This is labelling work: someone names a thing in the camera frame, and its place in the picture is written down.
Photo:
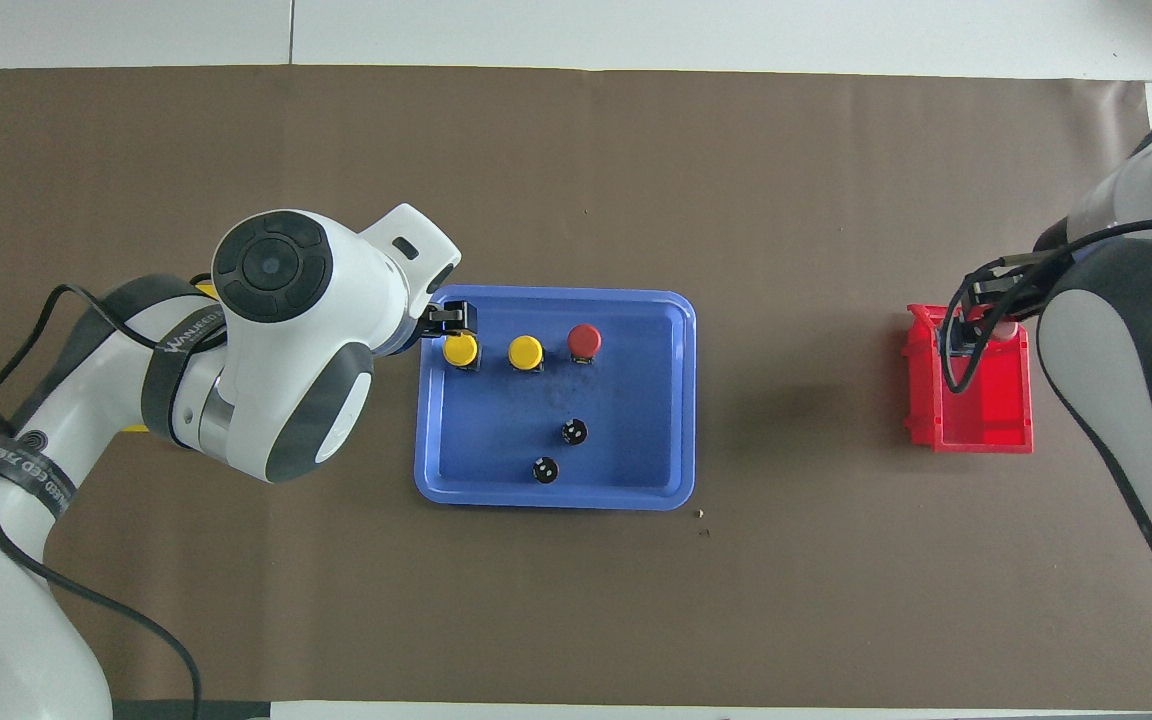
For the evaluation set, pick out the black button base upper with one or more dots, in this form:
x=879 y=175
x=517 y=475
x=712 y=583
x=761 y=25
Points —
x=574 y=432

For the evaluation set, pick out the red plastic bin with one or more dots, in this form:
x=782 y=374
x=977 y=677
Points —
x=986 y=420

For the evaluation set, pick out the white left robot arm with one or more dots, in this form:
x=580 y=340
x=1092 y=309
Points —
x=276 y=380

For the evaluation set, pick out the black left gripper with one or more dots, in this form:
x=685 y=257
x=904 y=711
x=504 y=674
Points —
x=428 y=325

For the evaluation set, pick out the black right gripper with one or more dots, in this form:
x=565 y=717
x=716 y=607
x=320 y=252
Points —
x=1016 y=280

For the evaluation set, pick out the blue plastic tray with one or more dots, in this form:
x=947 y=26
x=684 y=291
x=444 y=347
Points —
x=496 y=450

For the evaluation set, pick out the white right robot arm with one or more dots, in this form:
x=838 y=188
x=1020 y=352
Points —
x=1136 y=350

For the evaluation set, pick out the yellow push button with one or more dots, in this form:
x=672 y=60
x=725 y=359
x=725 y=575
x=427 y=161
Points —
x=460 y=350
x=526 y=352

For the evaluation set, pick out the yellow plastic bin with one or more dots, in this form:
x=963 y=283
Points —
x=204 y=291

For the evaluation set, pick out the black button base lower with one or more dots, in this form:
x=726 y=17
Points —
x=545 y=470

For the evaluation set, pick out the black button base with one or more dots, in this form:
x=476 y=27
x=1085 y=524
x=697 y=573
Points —
x=574 y=432
x=545 y=470

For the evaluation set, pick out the brown paper table mat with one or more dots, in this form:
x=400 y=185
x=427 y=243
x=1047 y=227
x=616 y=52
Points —
x=576 y=600

